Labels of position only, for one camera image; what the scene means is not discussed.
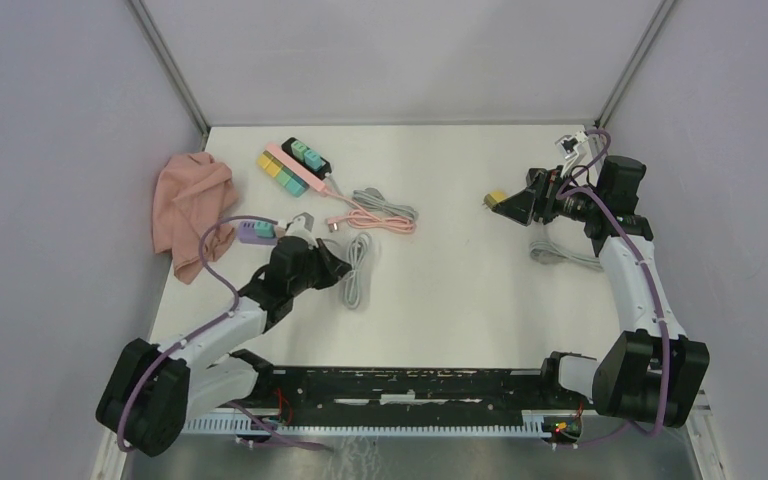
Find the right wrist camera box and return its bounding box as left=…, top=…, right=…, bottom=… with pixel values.
left=555, top=131, right=589, bottom=176

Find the pink cloth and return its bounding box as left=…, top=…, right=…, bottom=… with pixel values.
left=152, top=152, right=239, bottom=285

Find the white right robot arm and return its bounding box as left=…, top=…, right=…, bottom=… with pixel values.
left=484, top=155, right=710, bottom=429

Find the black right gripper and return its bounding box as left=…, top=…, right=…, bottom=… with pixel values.
left=493, top=166, right=605, bottom=226

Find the purple power strip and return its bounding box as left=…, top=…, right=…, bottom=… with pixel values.
left=237, top=220, right=278, bottom=246

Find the teal charger on pink strip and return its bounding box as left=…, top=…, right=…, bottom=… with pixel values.
left=284, top=178, right=309, bottom=198

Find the grey cable of black strip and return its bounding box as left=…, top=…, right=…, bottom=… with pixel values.
left=528, top=239, right=605, bottom=273

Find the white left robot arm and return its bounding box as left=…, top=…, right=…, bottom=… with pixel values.
left=95, top=236, right=352, bottom=457

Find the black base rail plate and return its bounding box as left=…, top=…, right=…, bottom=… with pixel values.
left=240, top=366, right=594, bottom=427

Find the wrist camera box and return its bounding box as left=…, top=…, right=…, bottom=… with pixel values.
left=284, top=212, right=316, bottom=245
left=555, top=131, right=589, bottom=176

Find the teal charger on far strip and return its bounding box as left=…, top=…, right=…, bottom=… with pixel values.
left=290, top=140, right=308, bottom=162

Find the white slotted cable duct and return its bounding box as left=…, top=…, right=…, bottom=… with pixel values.
left=185, top=410, right=584, bottom=439

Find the pink power strip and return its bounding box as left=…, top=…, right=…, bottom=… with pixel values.
left=265, top=143, right=328, bottom=195

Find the grey cable of far strip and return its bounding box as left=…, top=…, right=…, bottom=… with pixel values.
left=328, top=173, right=420, bottom=223

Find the black power strip far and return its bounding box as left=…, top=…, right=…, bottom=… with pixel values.
left=281, top=137, right=333, bottom=180

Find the teal usb charger plug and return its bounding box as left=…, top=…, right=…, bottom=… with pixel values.
left=252, top=221, right=275, bottom=239

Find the green charger on pink strip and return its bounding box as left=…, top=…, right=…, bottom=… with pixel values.
left=274, top=167, right=296, bottom=187

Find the grey cable of purple strip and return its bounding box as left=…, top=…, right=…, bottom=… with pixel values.
left=330, top=231, right=376, bottom=311

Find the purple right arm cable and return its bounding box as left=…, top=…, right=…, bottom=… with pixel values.
left=542, top=128, right=673, bottom=452

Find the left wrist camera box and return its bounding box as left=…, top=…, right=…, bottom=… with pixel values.
left=284, top=212, right=316, bottom=245

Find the yellow usb charger plug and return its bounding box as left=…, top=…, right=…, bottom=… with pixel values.
left=482, top=190, right=508, bottom=210

